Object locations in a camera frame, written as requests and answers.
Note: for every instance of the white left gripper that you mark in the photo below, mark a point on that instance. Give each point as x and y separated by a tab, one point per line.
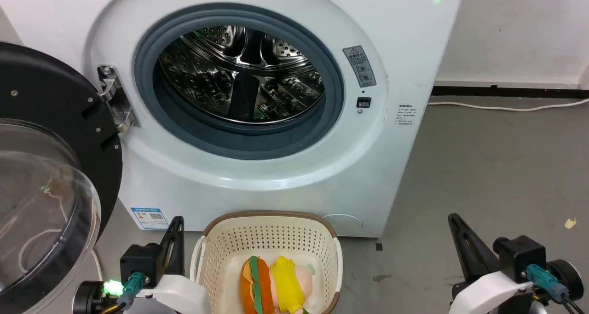
179	293

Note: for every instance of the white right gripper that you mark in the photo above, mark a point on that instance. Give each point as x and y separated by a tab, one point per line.
487	291

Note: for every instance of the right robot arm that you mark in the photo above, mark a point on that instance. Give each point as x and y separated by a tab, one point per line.
568	275

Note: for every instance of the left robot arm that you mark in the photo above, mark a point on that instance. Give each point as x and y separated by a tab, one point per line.
87	298

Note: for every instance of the white front-load washing machine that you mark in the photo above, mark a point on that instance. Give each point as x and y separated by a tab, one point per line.
368	166

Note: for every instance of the black washing machine door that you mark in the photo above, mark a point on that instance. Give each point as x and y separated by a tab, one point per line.
55	88

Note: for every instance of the blue white energy label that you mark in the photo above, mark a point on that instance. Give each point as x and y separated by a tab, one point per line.
149	218

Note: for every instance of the cream perforated laundry basket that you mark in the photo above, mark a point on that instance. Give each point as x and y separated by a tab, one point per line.
221	254

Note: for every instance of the plush hamburger toy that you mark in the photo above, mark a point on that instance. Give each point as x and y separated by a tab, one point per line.
255	286

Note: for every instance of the yellow paper scrap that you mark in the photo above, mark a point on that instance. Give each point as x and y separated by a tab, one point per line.
570	223

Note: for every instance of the grey rubber door gasket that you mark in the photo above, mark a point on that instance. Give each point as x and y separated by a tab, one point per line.
239	141

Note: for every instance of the yellow pink plush doll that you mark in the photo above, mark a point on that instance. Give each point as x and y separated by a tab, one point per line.
287	284

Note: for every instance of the round white filter cover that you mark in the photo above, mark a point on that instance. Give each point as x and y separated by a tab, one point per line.
345	225

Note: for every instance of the small printed text label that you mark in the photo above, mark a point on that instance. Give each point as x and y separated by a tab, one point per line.
407	114

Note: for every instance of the metal door hinge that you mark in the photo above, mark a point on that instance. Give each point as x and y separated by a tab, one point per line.
115	97

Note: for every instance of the stainless steel drum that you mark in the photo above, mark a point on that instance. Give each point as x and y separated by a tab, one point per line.
207	84

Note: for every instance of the black baseboard strip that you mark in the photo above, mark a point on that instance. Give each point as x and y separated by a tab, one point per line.
506	92

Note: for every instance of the black door latch socket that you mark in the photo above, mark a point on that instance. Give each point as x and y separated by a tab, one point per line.
363	102

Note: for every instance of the grey warning sticker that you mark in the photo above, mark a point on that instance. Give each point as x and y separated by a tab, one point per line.
360	66

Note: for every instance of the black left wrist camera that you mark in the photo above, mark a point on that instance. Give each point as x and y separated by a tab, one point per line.
138	258

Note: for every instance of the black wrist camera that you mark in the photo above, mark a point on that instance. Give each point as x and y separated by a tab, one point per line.
522	254
138	258

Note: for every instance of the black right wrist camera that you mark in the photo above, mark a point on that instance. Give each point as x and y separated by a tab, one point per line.
522	254

